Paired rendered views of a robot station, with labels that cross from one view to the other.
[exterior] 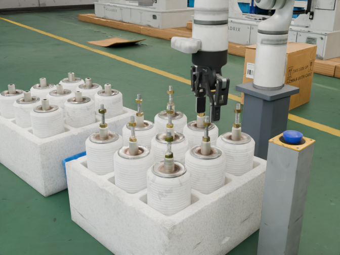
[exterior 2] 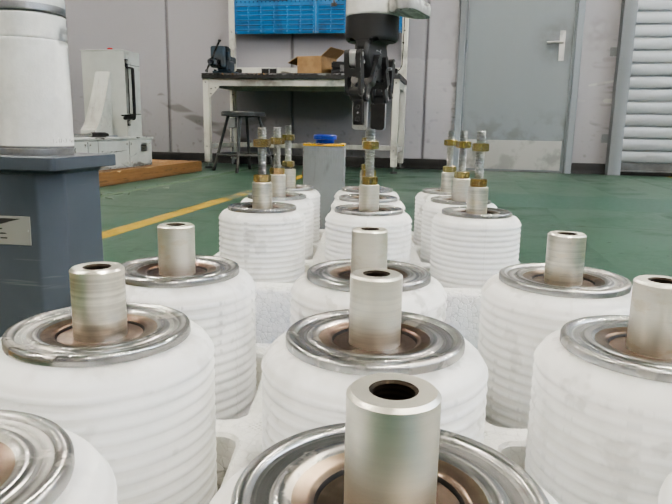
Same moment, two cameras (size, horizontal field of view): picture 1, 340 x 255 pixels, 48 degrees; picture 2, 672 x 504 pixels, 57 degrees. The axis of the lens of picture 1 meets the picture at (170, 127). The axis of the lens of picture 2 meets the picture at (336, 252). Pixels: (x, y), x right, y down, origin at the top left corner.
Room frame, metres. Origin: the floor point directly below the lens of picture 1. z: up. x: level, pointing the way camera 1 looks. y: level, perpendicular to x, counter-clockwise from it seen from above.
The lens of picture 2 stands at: (1.47, 0.55, 0.34)
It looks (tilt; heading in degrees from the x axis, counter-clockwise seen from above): 11 degrees down; 227
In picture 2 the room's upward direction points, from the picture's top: 1 degrees clockwise
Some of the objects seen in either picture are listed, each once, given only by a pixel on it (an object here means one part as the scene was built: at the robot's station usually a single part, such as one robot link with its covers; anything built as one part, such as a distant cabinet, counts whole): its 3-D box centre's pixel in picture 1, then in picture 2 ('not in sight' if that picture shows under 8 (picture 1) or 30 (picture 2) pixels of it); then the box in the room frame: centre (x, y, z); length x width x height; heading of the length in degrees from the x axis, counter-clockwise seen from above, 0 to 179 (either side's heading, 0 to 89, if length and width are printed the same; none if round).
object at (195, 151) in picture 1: (205, 152); (366, 190); (0.80, -0.08, 0.25); 0.08 x 0.08 x 0.01
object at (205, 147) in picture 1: (205, 146); not in sight; (0.80, -0.08, 0.26); 0.02 x 0.02 x 0.03
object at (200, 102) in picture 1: (200, 104); (360, 115); (0.83, -0.07, 0.36); 0.02 x 0.01 x 0.04; 112
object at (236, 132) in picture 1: (236, 133); (288, 179); (0.89, -0.17, 0.26); 0.02 x 0.02 x 0.03
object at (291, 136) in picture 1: (292, 137); (325, 140); (0.73, -0.26, 0.32); 0.04 x 0.04 x 0.02
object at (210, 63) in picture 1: (209, 67); (371, 47); (0.80, -0.08, 0.45); 0.08 x 0.08 x 0.09
